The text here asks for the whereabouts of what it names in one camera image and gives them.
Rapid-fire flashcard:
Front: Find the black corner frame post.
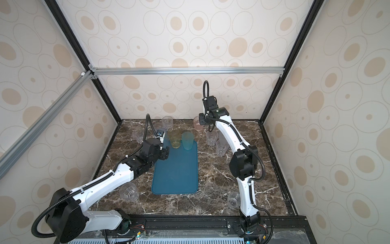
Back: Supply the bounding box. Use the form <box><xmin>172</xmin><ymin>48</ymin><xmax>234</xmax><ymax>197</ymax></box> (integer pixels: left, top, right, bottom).
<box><xmin>259</xmin><ymin>0</ymin><xmax>325</xmax><ymax>125</ymax></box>
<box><xmin>44</xmin><ymin>0</ymin><xmax>122</xmax><ymax>124</ymax></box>

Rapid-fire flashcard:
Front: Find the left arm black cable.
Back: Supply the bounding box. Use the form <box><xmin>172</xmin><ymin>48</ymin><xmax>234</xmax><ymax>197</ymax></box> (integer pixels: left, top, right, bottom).
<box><xmin>31</xmin><ymin>113</ymin><xmax>159</xmax><ymax>239</ymax></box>

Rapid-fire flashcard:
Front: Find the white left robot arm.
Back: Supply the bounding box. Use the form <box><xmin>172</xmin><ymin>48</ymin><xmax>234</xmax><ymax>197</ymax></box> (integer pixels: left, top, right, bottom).
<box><xmin>44</xmin><ymin>137</ymin><xmax>169</xmax><ymax>243</ymax></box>

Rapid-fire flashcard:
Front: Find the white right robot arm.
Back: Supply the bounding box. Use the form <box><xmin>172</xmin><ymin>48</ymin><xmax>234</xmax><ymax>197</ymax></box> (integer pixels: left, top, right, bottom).
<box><xmin>199</xmin><ymin>96</ymin><xmax>261</xmax><ymax>232</ymax></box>

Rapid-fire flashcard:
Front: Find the blue tall plastic glass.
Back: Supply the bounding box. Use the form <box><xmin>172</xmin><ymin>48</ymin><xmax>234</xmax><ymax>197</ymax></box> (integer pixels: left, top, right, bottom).
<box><xmin>156</xmin><ymin>128</ymin><xmax>169</xmax><ymax>149</ymax></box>

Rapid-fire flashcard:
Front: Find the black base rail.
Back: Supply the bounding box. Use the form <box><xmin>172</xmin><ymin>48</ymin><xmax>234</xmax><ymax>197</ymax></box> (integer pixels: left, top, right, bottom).
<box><xmin>45</xmin><ymin>209</ymin><xmax>316</xmax><ymax>244</ymax></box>

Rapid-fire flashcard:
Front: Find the pink plastic glass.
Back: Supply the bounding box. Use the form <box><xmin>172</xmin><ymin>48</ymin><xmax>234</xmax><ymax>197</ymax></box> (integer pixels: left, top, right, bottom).
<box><xmin>193</xmin><ymin>116</ymin><xmax>204</xmax><ymax>131</ymax></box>

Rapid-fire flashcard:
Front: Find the teal plastic tray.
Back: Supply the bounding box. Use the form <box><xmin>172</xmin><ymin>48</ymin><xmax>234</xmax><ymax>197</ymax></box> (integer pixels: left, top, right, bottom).
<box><xmin>151</xmin><ymin>141</ymin><xmax>199</xmax><ymax>195</ymax></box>

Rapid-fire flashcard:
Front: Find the silver horizontal back rail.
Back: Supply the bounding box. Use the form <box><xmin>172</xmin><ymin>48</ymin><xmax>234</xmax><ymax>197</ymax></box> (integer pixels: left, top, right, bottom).
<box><xmin>91</xmin><ymin>66</ymin><xmax>285</xmax><ymax>75</ymax></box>

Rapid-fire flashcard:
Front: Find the clear faceted glass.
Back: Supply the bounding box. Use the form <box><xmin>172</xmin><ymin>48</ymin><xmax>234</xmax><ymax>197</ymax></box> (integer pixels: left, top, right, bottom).
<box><xmin>161</xmin><ymin>116</ymin><xmax>174</xmax><ymax>131</ymax></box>
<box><xmin>132</xmin><ymin>130</ymin><xmax>146</xmax><ymax>144</ymax></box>
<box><xmin>206</xmin><ymin>131</ymin><xmax>218</xmax><ymax>146</ymax></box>

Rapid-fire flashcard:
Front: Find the yellow tall plastic glass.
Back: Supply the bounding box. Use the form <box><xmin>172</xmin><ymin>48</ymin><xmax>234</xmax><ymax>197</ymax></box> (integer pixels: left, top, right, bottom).
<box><xmin>168</xmin><ymin>128</ymin><xmax>181</xmax><ymax>149</ymax></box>

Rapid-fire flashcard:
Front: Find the green textured plastic glass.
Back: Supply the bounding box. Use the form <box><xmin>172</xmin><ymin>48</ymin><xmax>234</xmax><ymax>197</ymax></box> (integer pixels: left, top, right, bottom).
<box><xmin>181</xmin><ymin>132</ymin><xmax>194</xmax><ymax>150</ymax></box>

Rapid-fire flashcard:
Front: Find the black corner frame post left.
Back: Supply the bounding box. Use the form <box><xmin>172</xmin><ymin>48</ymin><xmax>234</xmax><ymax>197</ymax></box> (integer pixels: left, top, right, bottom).
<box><xmin>44</xmin><ymin>0</ymin><xmax>122</xmax><ymax>124</ymax></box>

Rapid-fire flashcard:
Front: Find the silver diagonal left rail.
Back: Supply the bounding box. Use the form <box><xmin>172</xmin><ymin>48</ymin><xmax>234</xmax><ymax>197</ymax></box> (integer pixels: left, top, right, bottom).
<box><xmin>1</xmin><ymin>71</ymin><xmax>92</xmax><ymax>178</ymax></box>

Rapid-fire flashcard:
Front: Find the black corner frame post right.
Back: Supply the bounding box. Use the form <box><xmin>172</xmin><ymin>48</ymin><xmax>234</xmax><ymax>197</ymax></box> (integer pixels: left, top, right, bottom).
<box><xmin>259</xmin><ymin>0</ymin><xmax>325</xmax><ymax>125</ymax></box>

